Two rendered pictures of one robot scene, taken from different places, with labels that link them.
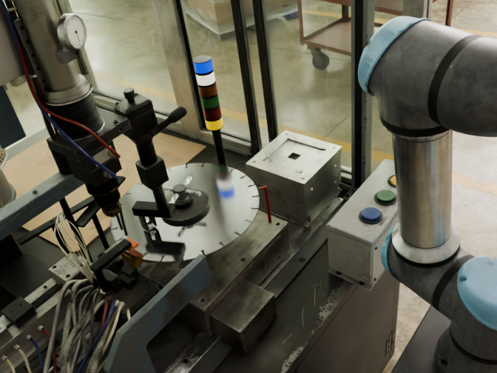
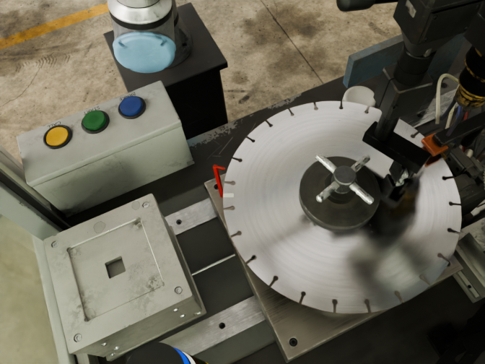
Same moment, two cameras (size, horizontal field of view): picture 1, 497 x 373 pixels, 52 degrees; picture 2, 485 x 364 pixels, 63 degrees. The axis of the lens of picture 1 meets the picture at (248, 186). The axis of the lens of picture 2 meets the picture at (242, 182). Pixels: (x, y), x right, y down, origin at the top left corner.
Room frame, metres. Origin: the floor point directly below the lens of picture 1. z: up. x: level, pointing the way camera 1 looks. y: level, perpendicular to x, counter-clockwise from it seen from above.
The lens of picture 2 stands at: (1.15, 0.14, 1.47)
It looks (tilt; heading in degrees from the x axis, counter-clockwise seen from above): 62 degrees down; 209
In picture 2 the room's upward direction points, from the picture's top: 8 degrees counter-clockwise
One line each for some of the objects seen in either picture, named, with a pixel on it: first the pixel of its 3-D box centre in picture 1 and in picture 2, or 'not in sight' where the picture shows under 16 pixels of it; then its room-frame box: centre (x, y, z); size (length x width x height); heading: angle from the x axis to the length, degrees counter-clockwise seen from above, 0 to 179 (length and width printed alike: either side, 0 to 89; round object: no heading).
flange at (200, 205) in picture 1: (183, 202); (339, 188); (0.88, 0.15, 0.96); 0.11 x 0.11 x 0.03
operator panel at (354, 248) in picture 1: (378, 220); (112, 150); (0.87, -0.29, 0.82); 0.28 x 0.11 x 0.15; 137
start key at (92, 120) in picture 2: (385, 197); (95, 122); (0.86, -0.30, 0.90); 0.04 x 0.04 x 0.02
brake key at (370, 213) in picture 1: (370, 216); (132, 107); (0.81, -0.25, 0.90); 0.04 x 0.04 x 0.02
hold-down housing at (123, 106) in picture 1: (143, 140); (422, 41); (0.81, 0.18, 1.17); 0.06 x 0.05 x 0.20; 128
